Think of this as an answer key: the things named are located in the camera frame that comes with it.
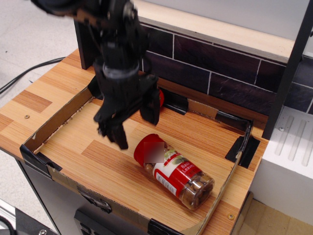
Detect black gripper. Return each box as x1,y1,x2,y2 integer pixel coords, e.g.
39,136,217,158
93,60,160,150

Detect red-lidded basil bottle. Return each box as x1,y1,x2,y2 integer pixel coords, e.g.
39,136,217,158
134,134,215,211

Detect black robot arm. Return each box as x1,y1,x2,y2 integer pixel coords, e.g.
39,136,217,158
34,0,160,150

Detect cardboard fence with black tape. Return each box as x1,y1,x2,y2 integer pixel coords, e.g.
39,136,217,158
20,79,265,235

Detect red tomato-shaped shaker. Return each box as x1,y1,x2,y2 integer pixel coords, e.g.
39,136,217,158
158,89,164,107

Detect wooden shelf with black posts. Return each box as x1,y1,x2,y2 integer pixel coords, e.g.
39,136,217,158
73,0,313,141

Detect black equipment at bottom left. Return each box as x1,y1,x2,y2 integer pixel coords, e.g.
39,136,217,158
0,199,57,235

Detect white sink drainboard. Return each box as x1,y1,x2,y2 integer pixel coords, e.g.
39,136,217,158
251,106,313,224

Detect black cables on floor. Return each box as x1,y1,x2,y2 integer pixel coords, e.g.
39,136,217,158
0,56,66,94

